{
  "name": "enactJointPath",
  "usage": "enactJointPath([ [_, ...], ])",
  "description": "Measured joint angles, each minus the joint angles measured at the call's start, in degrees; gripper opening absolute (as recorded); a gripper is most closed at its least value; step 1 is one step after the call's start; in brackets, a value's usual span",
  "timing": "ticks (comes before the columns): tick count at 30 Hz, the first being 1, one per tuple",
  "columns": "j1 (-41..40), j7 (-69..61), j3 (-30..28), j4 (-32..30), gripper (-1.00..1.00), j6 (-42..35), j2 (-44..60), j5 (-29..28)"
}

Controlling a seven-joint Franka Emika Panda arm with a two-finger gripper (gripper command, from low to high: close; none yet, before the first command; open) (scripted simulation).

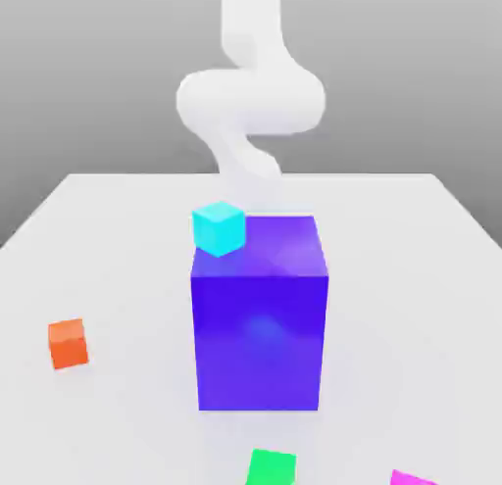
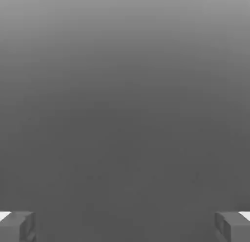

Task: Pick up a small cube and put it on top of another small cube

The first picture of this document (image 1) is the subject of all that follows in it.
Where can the large purple box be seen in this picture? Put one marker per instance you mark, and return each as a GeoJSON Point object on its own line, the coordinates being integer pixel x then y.
{"type": "Point", "coordinates": [259, 336]}

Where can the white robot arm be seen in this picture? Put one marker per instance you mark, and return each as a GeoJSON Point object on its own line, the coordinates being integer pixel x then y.
{"type": "Point", "coordinates": [251, 101]}

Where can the small cyan cube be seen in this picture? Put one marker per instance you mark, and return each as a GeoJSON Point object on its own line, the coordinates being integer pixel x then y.
{"type": "Point", "coordinates": [218, 228]}

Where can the small green cube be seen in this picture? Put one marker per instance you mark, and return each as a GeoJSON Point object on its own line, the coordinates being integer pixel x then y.
{"type": "Point", "coordinates": [271, 468]}

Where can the small orange cube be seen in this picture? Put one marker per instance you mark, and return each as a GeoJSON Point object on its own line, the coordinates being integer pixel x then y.
{"type": "Point", "coordinates": [68, 346]}

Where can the small magenta cube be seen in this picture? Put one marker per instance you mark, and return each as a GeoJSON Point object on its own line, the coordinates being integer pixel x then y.
{"type": "Point", "coordinates": [408, 479]}

